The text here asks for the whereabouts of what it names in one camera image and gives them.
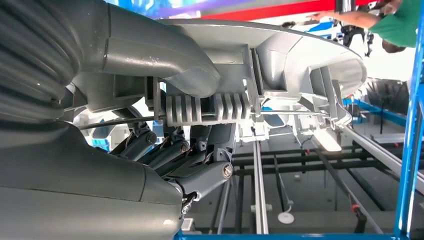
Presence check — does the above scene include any bright ceiling light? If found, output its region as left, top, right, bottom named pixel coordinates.
left=312, top=130, right=343, bottom=154

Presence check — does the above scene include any silver ceiling rail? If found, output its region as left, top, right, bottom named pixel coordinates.
left=252, top=140, right=270, bottom=235
left=341, top=125, right=424, bottom=196

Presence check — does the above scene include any red barrier belt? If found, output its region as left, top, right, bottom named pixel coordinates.
left=201, top=0, right=379, bottom=22

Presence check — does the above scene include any white round ceiling sensor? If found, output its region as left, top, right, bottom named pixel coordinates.
left=277, top=211, right=295, bottom=225

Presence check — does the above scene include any black stanchion post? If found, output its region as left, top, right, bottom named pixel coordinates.
left=334, top=0, right=357, bottom=13

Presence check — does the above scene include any blue metal shelf rack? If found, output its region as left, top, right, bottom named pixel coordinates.
left=173, top=0, right=424, bottom=240
left=343, top=97, right=409, bottom=128

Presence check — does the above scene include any person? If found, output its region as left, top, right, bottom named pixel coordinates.
left=308, top=0, right=424, bottom=55

